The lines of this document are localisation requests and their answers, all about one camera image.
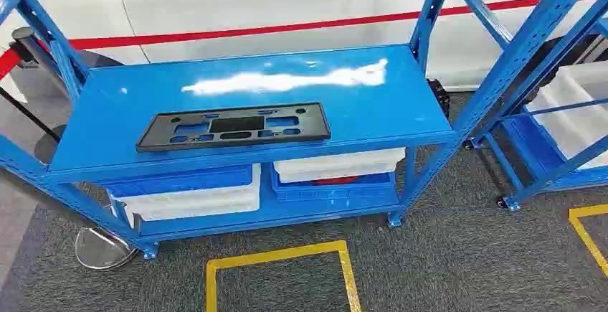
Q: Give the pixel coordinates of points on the blue metal shelf rack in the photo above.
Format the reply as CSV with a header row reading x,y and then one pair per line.
x,y
332,105

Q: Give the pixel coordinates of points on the large white plastic bin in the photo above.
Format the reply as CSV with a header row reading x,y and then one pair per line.
x,y
577,124

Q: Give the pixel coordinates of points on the stanchion post with black top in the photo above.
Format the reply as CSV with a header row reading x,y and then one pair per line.
x,y
33,48

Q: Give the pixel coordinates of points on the blue plastic bin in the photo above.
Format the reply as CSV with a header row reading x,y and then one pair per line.
x,y
180,179
332,192

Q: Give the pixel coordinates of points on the red part in bin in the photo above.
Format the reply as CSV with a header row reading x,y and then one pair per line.
x,y
336,181

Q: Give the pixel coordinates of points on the chrome stanchion base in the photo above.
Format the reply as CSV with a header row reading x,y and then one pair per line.
x,y
102,250

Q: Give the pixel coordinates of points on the black plastic plate with cutouts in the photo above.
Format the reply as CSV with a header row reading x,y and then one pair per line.
x,y
237,124

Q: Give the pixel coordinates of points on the blue metal rack with castors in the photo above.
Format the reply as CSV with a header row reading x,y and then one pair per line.
x,y
527,153

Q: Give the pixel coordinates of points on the black stanchion pole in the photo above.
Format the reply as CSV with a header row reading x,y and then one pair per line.
x,y
28,114

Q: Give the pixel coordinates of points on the white car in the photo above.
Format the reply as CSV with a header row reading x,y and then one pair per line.
x,y
228,1

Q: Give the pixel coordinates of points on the red barrier belt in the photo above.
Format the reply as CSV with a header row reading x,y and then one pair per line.
x,y
266,29

